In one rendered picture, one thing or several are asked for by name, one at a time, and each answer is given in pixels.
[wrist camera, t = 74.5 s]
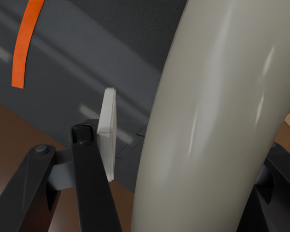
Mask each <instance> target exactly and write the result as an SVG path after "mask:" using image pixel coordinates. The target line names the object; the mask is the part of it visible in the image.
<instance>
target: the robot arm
mask: <svg viewBox="0 0 290 232"><path fill-rule="evenodd" d="M116 126H117V122H116V89H114V87H107V89H105V93H104V99H103V104H102V109H101V114H100V118H99V119H86V120H84V121H83V122H82V123H80V124H76V125H74V126H72V127H71V128H70V141H71V147H70V148H67V149H64V150H60V151H56V148H55V147H54V146H53V145H47V144H44V145H36V146H34V147H33V148H31V149H30V150H29V151H28V152H27V154H26V155H25V157H24V158H23V160H22V161H21V163H20V165H19V166H18V168H17V170H16V171H15V173H14V174H13V176H12V177H11V179H10V180H9V182H8V184H7V185H6V187H5V188H4V190H3V192H2V193H1V195H0V232H48V230H49V227H50V224H51V221H52V218H53V215H54V212H55V209H56V206H57V204H58V200H59V197H60V194H61V190H63V189H67V188H71V187H75V191H76V199H77V207H78V215H79V224H80V232H122V228H121V224H120V221H119V218H118V214H117V211H116V207H115V203H114V200H113V196H112V193H111V190H110V186H109V182H108V181H111V180H113V179H114V165H115V149H116ZM262 209H263V210H264V211H265V213H266V214H267V216H268V218H269V219H270V221H271V222H272V224H273V225H274V227H275V228H276V230H277V231H278V232H290V153H289V152H288V151H287V150H286V149H285V148H284V147H283V146H281V145H280V144H278V143H276V142H273V144H272V147H271V149H270V151H269V153H268V155H267V157H266V159H265V161H264V163H263V165H262V168H261V170H260V172H259V175H258V177H257V179H256V182H255V184H254V186H253V189H252V191H251V194H250V196H249V199H248V201H247V204H246V206H245V209H244V211H243V214H242V217H241V220H240V223H239V225H238V228H237V231H236V232H269V229H268V226H267V222H266V219H265V216H264V213H263V210H262Z"/></svg>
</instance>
